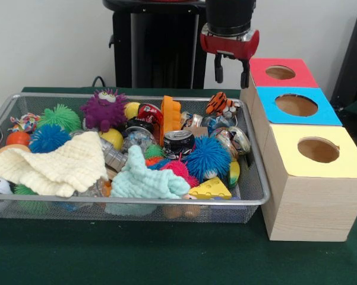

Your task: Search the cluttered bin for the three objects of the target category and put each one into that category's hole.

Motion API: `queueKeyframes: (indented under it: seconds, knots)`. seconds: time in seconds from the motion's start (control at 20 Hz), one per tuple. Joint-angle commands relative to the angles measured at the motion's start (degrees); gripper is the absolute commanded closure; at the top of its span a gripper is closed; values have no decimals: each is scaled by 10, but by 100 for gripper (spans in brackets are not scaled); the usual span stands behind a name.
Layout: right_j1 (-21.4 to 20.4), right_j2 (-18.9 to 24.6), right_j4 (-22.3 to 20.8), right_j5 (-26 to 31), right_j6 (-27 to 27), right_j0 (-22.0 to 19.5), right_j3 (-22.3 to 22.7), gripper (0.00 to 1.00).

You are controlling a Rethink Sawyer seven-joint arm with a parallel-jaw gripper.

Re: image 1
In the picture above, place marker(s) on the orange building block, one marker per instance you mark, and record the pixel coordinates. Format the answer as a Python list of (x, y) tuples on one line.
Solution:
[(169, 118)]

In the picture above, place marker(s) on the cream knitted cloth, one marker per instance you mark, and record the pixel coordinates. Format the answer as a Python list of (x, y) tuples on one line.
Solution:
[(53, 166)]

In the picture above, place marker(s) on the mint knitted cloth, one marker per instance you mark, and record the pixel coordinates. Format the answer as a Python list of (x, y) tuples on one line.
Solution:
[(142, 181)]

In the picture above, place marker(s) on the orange striped tiger plush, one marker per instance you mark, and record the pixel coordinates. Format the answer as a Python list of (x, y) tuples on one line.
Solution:
[(219, 102)]

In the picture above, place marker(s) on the blue spiky rubber ball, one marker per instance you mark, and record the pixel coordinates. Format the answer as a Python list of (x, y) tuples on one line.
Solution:
[(49, 138), (209, 155)]

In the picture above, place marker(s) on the orange rubber ball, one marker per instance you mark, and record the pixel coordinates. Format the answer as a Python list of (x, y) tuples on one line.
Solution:
[(17, 138)]

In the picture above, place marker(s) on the shallow metal mesh bin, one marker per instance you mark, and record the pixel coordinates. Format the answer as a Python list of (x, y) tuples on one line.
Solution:
[(249, 190)]

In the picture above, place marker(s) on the yellow cheese wedge toy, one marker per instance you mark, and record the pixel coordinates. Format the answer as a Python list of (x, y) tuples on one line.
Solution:
[(211, 190)]

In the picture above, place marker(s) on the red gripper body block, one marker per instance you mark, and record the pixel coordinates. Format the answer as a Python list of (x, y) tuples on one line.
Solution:
[(228, 46)]

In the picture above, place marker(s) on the green spiky rubber ball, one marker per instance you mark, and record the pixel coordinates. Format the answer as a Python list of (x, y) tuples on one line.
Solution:
[(59, 117)]

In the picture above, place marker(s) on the dark green table cloth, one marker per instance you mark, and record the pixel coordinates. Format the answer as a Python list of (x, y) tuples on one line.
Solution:
[(166, 255)]

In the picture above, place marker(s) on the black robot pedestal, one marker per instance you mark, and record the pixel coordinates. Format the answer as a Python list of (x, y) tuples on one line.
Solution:
[(160, 44)]

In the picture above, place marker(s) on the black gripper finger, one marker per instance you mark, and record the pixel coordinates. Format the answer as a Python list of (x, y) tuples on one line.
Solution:
[(218, 68), (244, 74)]

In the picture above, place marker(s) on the green cloth side table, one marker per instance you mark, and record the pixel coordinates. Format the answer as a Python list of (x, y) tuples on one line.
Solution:
[(356, 107)]

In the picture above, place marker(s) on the purple spiky monster toy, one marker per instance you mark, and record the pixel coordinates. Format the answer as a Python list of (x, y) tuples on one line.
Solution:
[(104, 111)]

